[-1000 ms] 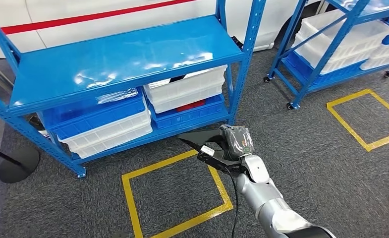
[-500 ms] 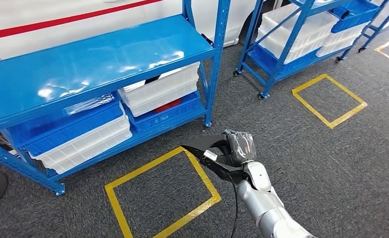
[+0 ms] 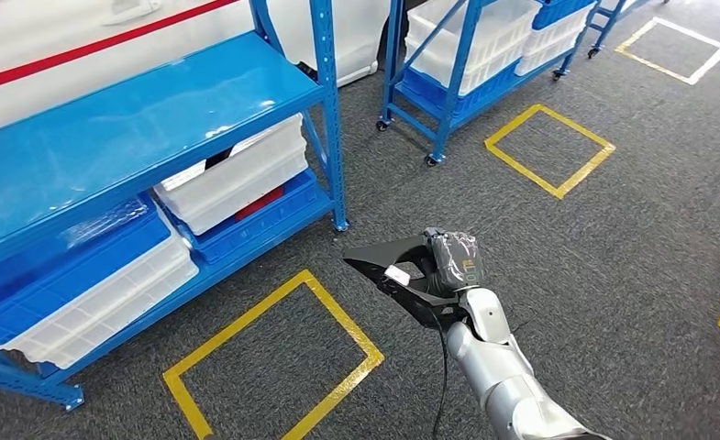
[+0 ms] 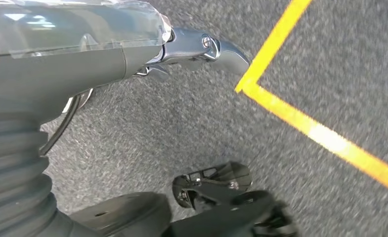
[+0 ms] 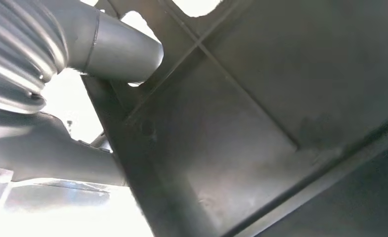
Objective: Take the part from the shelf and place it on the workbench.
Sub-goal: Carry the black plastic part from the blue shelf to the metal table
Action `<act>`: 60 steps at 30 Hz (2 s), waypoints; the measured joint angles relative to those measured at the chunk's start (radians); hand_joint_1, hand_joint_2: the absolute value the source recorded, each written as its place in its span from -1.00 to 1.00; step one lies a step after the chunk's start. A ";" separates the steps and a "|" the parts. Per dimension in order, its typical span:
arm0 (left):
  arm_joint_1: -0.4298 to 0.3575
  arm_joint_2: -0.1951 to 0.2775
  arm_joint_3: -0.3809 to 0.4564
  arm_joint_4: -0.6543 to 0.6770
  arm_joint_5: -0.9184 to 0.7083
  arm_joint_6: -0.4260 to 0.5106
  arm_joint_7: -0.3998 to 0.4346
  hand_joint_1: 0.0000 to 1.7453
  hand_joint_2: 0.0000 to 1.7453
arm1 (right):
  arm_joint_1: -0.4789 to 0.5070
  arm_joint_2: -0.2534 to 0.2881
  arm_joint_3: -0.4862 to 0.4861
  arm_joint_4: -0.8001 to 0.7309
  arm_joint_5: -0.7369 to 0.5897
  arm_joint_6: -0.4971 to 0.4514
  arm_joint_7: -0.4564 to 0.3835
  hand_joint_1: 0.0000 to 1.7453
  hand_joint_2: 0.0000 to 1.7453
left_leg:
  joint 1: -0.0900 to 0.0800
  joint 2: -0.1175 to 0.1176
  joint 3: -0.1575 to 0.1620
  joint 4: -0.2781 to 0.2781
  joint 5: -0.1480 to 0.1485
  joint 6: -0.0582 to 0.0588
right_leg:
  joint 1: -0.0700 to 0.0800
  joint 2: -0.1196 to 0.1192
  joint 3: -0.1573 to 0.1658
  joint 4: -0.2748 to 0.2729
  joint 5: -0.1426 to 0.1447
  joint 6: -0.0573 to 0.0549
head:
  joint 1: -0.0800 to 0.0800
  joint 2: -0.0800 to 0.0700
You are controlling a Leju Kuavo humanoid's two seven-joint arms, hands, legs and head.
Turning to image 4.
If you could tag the dark round robot body part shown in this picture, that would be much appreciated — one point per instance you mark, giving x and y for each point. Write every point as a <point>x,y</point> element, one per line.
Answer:
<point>125,216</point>

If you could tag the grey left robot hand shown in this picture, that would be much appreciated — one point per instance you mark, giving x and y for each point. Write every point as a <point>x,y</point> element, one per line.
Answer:
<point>66,59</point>

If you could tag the yellow floor tape square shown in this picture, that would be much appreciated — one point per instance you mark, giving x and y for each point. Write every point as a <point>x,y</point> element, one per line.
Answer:
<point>328,139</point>

